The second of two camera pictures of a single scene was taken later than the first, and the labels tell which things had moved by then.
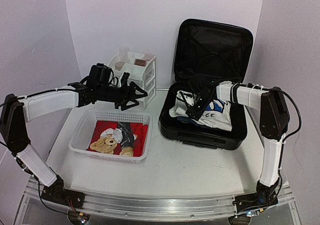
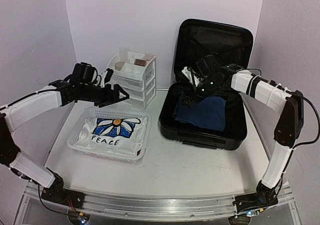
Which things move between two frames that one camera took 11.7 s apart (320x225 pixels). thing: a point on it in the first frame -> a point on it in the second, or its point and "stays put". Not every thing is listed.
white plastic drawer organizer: [142, 70] stays put
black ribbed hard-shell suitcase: [221, 51] stays put
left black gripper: [126, 97] -> [109, 99]
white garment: [217, 115] -> [124, 136]
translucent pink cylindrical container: [124, 54] stays put
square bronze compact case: [140, 62] stays put
